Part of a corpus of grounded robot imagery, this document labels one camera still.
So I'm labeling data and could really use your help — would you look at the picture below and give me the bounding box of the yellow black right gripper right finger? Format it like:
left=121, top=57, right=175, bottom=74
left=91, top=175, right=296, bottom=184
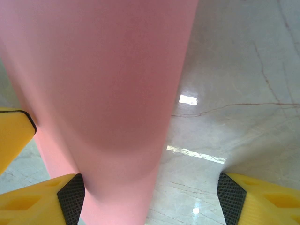
left=217, top=172, right=300, bottom=225

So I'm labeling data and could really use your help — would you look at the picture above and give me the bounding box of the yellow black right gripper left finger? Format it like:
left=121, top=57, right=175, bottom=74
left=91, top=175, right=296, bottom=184
left=0, top=173, right=85, bottom=225

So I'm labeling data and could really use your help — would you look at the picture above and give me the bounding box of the pink paper sheet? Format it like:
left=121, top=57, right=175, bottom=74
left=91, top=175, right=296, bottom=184
left=0, top=0, right=199, bottom=225

